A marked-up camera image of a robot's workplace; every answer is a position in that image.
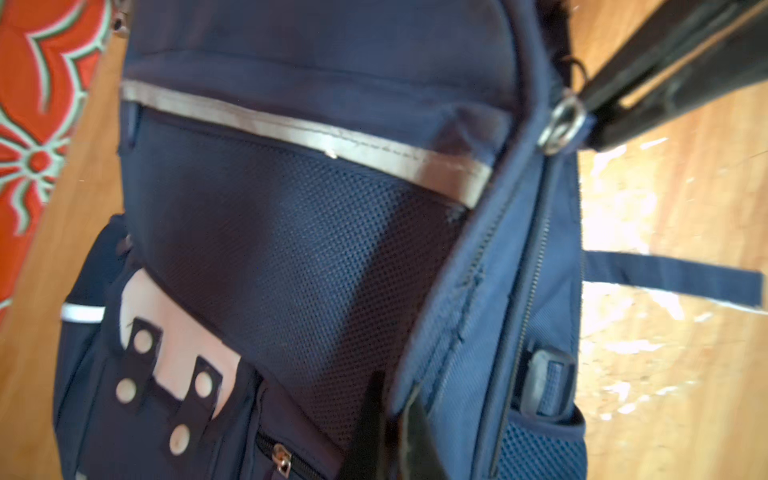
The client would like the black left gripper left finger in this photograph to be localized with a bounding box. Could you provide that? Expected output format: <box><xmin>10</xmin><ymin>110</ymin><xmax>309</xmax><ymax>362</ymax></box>
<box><xmin>341</xmin><ymin>371</ymin><xmax>447</xmax><ymax>479</ymax></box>

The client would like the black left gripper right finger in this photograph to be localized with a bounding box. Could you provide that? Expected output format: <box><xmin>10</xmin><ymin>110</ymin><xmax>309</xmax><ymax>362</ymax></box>
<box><xmin>580</xmin><ymin>0</ymin><xmax>759</xmax><ymax>111</ymax></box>

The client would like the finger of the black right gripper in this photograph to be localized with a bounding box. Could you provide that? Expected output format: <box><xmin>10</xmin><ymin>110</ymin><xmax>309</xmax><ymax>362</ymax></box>
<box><xmin>587</xmin><ymin>11</ymin><xmax>767</xmax><ymax>150</ymax></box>

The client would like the navy blue student backpack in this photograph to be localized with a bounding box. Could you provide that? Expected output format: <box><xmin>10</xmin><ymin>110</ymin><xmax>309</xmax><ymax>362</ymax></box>
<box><xmin>53</xmin><ymin>1</ymin><xmax>767</xmax><ymax>479</ymax></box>

